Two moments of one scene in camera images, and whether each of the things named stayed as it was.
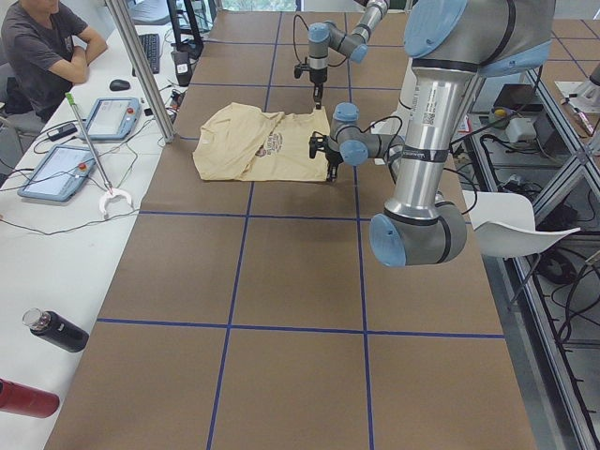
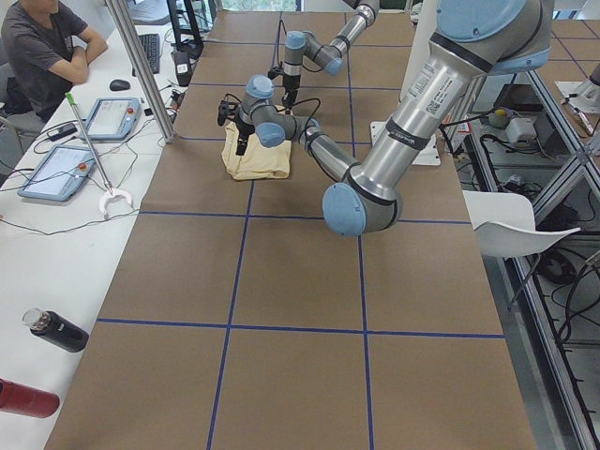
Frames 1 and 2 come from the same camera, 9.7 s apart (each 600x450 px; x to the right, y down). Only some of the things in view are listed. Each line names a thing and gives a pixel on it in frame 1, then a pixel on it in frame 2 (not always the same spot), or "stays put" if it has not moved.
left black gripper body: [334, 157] to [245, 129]
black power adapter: [64, 131] stays put
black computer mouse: [119, 85] stays put
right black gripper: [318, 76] to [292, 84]
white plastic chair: [504, 224] stays put
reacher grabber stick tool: [109, 190] stays put
